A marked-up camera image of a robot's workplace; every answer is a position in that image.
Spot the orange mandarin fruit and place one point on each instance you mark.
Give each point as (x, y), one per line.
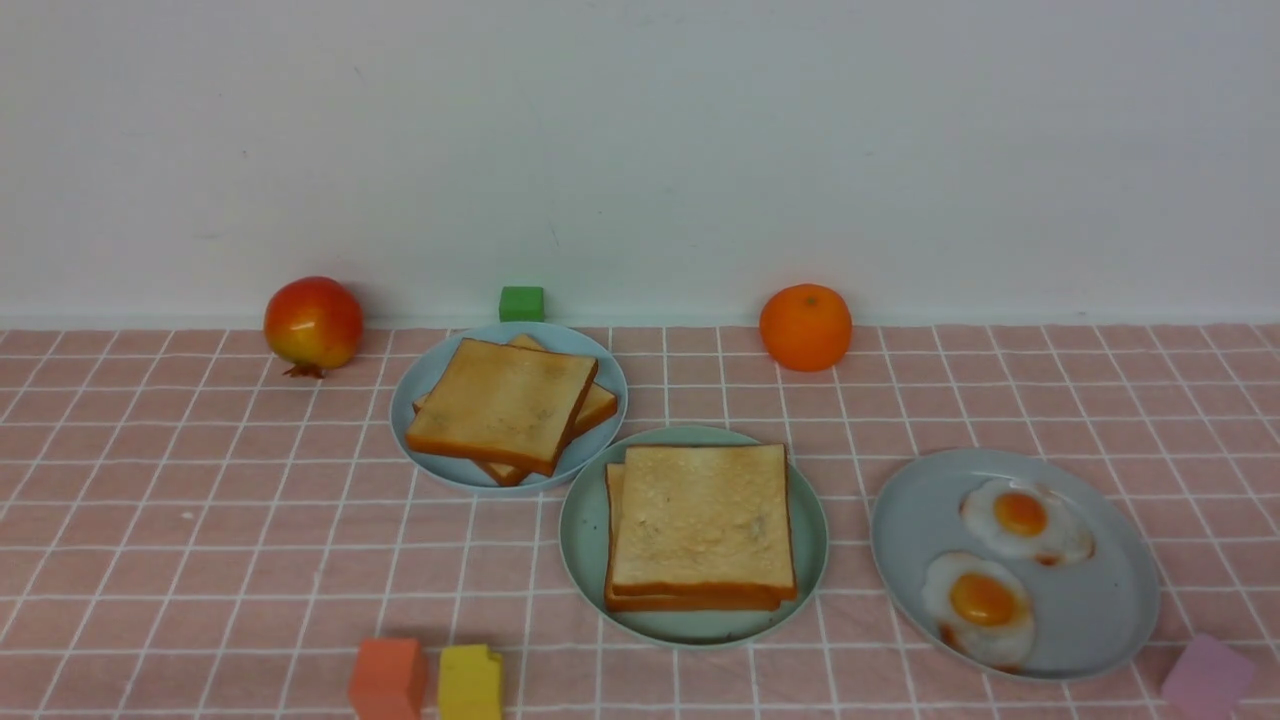
(806, 328)

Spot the light blue bread plate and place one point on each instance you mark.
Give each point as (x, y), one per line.
(509, 410)

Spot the fried egg back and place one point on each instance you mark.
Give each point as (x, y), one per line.
(1026, 522)

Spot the yellow foam block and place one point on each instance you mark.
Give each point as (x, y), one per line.
(470, 684)

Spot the pink foam cube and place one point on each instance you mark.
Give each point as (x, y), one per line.
(1208, 680)

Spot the grey blue egg plate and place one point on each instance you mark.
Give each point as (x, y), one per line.
(1091, 617)

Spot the orange foam cube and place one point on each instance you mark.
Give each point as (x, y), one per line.
(389, 679)

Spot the toast slice bottom remaining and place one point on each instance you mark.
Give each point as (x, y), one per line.
(595, 405)

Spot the toast slice placed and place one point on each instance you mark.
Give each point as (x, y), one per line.
(705, 518)
(695, 601)

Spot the fried egg front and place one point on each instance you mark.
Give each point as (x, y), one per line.
(980, 610)

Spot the green foam cube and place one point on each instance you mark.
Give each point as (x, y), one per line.
(522, 304)

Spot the fried egg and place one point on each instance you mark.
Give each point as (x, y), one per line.
(980, 610)
(1026, 522)

